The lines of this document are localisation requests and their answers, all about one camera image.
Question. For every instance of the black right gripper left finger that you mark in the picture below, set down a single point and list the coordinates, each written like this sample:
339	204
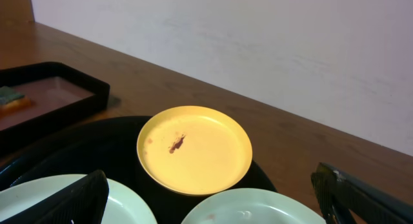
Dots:
82	201

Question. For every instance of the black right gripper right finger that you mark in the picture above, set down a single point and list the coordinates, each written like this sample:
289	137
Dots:
341	195

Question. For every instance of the mint green plate front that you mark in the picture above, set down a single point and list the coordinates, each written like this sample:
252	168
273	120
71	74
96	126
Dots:
123	204

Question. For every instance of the mint green plate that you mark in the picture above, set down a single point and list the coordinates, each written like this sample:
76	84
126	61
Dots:
123	204
251	205

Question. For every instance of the yellow plate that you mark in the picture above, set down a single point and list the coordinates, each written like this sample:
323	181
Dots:
192	150

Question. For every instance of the green and orange sponge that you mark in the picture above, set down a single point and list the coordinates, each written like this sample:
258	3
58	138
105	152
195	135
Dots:
13	101

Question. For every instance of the round black tray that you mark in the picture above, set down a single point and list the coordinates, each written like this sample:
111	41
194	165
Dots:
108	145

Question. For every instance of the rectangular black water tray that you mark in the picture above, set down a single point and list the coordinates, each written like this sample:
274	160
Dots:
61	96

